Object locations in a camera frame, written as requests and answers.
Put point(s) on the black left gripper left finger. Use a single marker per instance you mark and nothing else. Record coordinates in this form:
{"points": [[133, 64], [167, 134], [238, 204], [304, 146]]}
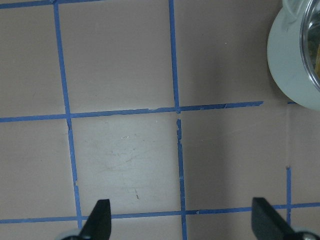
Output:
{"points": [[98, 224]]}

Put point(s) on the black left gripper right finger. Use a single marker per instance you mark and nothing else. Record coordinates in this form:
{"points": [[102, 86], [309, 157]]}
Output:
{"points": [[266, 222]]}

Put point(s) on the yellow corn cob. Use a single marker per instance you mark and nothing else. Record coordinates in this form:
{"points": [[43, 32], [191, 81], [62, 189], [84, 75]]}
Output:
{"points": [[317, 62]]}

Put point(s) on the pale green steel pot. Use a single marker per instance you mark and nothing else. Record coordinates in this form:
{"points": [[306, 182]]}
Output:
{"points": [[291, 51]]}

